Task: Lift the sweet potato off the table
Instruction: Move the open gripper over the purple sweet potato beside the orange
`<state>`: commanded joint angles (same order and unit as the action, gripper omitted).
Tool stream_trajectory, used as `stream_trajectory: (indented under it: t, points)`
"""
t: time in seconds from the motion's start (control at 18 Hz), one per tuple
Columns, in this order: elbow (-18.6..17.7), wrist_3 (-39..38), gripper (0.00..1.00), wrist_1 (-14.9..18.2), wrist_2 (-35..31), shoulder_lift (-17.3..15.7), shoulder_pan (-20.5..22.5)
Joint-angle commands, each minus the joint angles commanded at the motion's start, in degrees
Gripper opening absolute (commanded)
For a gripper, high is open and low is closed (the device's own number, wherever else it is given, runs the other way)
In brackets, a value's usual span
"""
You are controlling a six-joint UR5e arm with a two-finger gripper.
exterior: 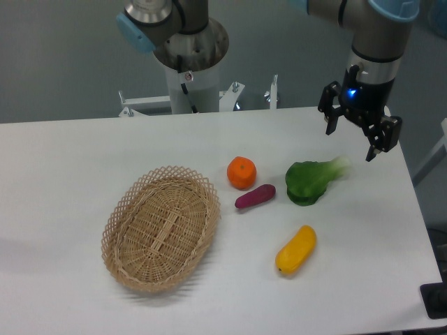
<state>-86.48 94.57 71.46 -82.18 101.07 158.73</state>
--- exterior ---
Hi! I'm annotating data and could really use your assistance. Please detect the green bok choy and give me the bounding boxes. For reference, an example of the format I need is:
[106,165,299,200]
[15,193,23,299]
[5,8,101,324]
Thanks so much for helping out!
[285,156,351,206]

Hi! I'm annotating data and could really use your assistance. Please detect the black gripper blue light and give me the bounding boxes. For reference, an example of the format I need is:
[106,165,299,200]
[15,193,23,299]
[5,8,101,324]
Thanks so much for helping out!
[318,65,402,161]

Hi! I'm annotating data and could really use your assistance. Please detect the orange tangerine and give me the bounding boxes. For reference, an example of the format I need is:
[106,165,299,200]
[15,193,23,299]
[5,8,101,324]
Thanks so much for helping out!
[227,156,257,190]

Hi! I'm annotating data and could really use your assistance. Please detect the yellow mango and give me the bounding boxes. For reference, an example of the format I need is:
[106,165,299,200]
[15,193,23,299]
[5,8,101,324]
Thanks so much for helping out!
[275,225,317,276]

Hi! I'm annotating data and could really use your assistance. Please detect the woven wicker basket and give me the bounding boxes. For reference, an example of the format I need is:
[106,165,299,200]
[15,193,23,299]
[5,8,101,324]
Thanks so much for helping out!
[101,166,220,293]

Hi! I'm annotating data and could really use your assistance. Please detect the black device at table edge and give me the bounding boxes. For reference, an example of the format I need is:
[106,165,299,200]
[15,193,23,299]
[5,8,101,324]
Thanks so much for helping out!
[420,282,446,320]

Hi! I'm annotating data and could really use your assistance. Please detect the black cable on pedestal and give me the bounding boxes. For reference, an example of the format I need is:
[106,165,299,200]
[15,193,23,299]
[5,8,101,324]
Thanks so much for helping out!
[176,55,199,114]

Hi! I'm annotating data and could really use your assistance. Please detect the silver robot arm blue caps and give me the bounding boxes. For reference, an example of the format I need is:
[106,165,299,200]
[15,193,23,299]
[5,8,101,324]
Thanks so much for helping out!
[116,1,420,161]

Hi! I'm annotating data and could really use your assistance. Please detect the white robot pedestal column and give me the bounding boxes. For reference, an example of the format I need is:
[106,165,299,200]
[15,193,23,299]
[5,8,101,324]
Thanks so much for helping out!
[153,17,230,114]

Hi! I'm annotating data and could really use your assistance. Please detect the purple sweet potato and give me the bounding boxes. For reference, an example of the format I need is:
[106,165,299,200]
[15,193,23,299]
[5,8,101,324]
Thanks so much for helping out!
[235,184,276,209]

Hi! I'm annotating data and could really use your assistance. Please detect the white metal mounting frame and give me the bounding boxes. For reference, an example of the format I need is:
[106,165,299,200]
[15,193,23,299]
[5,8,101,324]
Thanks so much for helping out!
[117,74,282,117]

